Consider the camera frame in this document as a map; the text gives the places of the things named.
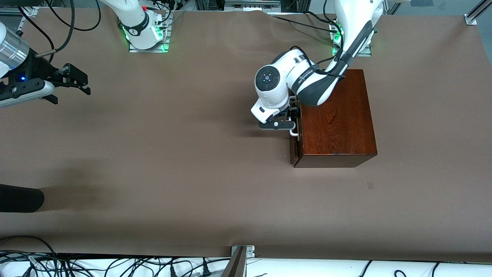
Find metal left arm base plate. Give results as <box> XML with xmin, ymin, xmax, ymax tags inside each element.
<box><xmin>331</xmin><ymin>23</ymin><xmax>372</xmax><ymax>57</ymax></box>

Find aluminium corner bracket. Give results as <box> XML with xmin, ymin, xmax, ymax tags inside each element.
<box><xmin>464</xmin><ymin>0</ymin><xmax>492</xmax><ymax>26</ymax></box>

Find wooden drawer with white handle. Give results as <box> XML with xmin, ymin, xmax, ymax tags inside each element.
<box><xmin>288</xmin><ymin>96</ymin><xmax>304</xmax><ymax>166</ymax></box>

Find black cylinder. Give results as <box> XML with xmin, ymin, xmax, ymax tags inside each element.
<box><xmin>0</xmin><ymin>184</ymin><xmax>45</xmax><ymax>213</ymax></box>

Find aluminium frame rail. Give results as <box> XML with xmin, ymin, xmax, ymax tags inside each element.
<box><xmin>0</xmin><ymin>6</ymin><xmax>39</xmax><ymax>33</ymax></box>

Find grey electronics box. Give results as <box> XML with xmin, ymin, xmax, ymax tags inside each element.
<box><xmin>224</xmin><ymin>0</ymin><xmax>281</xmax><ymax>12</ymax></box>

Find black cable with metal connector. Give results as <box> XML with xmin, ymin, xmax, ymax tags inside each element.
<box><xmin>36</xmin><ymin>0</ymin><xmax>75</xmax><ymax>59</ymax></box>

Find dark brown wooden cabinet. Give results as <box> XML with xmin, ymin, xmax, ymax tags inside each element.
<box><xmin>298</xmin><ymin>69</ymin><xmax>378</xmax><ymax>169</ymax></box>

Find tangled black cable bundle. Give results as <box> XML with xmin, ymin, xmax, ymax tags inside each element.
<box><xmin>0</xmin><ymin>235</ymin><xmax>231</xmax><ymax>277</ymax></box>

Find black base power cable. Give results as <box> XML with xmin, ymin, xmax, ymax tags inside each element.
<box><xmin>269</xmin><ymin>13</ymin><xmax>341</xmax><ymax>34</ymax></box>

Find black looping cable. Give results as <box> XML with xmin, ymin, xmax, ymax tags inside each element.
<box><xmin>45</xmin><ymin>0</ymin><xmax>102</xmax><ymax>32</ymax></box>

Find metal camera post bracket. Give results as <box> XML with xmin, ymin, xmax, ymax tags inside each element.
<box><xmin>221</xmin><ymin>245</ymin><xmax>255</xmax><ymax>277</ymax></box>

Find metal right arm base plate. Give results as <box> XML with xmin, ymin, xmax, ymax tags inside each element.
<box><xmin>128</xmin><ymin>17</ymin><xmax>171</xmax><ymax>53</ymax></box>

